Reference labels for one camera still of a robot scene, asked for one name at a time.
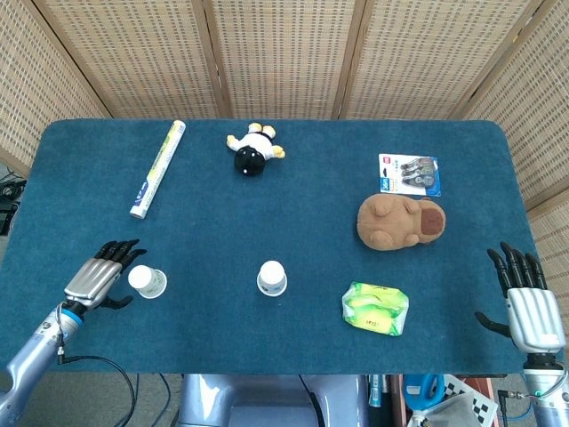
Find black-headed white plush toy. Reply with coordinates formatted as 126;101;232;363
226;122;287;177

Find blue-grey robot torso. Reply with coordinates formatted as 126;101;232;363
177;373;370;427

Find blue floor cable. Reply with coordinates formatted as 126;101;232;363
132;373;172;427

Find white paper cup blue flower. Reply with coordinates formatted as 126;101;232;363
127;264;156;290
256;260;289;298

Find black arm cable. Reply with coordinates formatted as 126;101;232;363
55;333;137;427

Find blue handled tool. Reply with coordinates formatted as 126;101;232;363
403;374;445;413

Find white paper cup green flower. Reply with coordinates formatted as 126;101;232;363
136;268;168;300

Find correction tape blister pack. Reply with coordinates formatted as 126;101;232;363
378;153;444;197

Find clear plastic bag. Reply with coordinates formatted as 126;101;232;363
411;393;479;427

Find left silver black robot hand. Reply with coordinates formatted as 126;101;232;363
63;238;148;312

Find blue table cloth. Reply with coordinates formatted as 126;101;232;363
0;117;569;377

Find cling film roll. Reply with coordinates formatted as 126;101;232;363
129;119;188;220

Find brown capybara plush toy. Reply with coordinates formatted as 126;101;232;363
356;192;447;253

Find green snack packet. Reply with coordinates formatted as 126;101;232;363
341;280;410;338

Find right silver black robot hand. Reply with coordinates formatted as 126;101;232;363
474;241;566;356

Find black floor equipment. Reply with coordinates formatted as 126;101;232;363
0;177;28;237

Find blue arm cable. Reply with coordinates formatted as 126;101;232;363
497;387;541;423

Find checkerboard calibration board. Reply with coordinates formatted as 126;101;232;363
444;375;499;427

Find woven folding screen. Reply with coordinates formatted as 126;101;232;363
0;0;569;290

